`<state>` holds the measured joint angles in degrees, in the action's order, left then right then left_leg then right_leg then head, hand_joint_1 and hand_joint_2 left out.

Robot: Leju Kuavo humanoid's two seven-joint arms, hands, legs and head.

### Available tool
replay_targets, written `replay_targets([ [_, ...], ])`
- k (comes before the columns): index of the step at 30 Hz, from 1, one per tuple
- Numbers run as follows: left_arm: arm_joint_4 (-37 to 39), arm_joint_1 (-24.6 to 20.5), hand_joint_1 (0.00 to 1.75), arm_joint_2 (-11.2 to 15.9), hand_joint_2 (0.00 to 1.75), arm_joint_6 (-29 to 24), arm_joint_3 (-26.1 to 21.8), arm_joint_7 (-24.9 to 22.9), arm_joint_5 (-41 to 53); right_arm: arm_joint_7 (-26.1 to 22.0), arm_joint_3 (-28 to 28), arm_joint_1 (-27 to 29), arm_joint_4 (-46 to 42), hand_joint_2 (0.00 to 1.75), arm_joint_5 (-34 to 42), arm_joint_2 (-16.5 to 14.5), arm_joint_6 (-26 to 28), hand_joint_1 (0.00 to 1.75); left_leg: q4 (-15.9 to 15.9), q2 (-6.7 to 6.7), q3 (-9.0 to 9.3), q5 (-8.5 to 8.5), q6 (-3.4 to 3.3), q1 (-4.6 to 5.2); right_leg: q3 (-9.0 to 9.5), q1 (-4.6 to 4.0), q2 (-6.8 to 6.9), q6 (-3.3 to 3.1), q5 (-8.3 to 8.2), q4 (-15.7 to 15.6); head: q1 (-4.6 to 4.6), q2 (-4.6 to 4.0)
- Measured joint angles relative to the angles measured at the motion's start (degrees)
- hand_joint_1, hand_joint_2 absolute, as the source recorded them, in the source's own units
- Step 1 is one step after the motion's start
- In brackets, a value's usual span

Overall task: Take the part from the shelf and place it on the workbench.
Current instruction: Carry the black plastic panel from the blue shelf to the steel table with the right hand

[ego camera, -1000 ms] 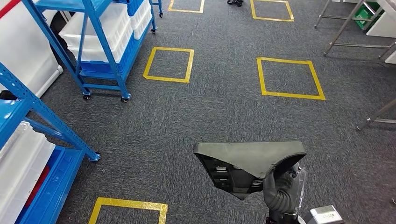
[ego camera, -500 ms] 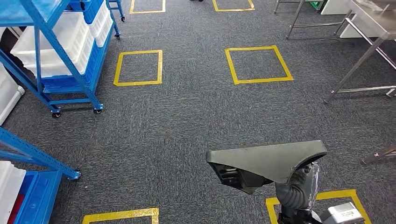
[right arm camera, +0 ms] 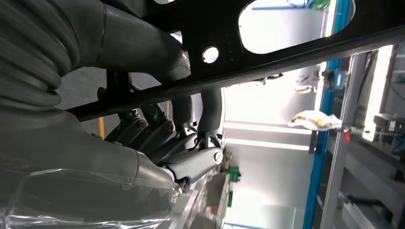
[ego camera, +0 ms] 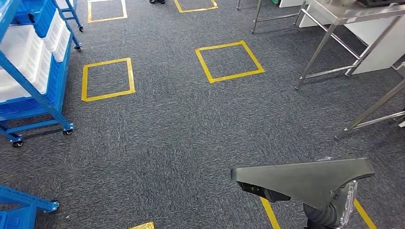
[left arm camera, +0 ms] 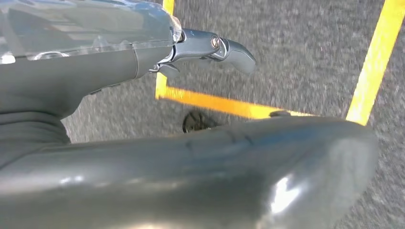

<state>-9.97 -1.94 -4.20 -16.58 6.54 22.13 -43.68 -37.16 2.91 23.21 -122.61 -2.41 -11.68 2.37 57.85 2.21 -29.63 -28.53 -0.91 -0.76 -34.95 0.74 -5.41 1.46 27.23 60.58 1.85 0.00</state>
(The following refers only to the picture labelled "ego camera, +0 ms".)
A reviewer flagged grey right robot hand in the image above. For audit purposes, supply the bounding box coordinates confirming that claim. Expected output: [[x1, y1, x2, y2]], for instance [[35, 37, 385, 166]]
[[339, 179, 358, 228]]

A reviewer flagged black plastic slotted panel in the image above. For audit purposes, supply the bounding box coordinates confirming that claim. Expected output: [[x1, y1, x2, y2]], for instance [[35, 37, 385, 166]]
[[230, 158, 376, 211]]

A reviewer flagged white cabinet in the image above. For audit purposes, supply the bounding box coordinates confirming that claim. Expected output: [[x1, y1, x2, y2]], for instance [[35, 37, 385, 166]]
[[298, 12, 405, 75]]

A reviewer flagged yellow floor tape square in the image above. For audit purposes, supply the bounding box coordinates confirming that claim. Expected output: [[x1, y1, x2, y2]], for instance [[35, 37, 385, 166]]
[[81, 57, 136, 103]]

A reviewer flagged white plastic bin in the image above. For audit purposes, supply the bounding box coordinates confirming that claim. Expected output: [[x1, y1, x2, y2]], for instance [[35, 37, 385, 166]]
[[43, 9, 72, 63], [0, 24, 53, 103]]

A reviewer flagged blue plastic bin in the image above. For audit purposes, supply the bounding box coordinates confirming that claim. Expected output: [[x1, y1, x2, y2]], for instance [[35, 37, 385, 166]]
[[14, 0, 58, 39], [0, 55, 69, 118]]

